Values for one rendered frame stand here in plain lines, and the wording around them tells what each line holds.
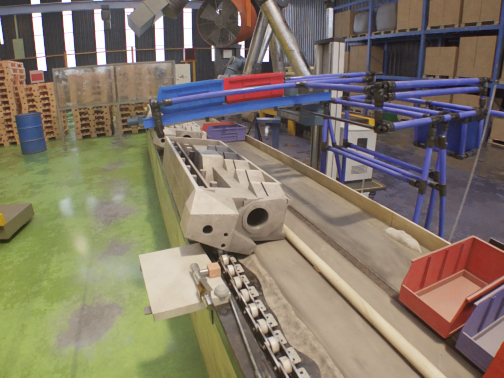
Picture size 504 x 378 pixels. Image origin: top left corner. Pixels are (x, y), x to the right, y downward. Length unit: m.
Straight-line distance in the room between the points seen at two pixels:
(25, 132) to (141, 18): 3.66
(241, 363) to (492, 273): 0.81
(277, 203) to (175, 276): 0.44
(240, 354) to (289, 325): 0.18
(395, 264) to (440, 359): 0.41
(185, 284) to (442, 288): 0.80
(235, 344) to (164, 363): 1.01
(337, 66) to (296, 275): 2.26
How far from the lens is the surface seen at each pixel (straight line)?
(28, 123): 7.59
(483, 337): 0.96
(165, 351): 1.78
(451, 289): 1.09
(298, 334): 0.82
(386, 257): 1.16
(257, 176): 1.30
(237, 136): 2.82
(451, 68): 10.86
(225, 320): 0.81
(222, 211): 0.95
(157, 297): 0.86
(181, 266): 0.96
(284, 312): 0.87
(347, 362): 0.77
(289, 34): 2.51
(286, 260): 1.06
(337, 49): 2.94
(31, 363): 2.00
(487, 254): 1.12
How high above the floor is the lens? 1.34
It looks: 21 degrees down
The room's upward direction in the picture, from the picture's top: straight up
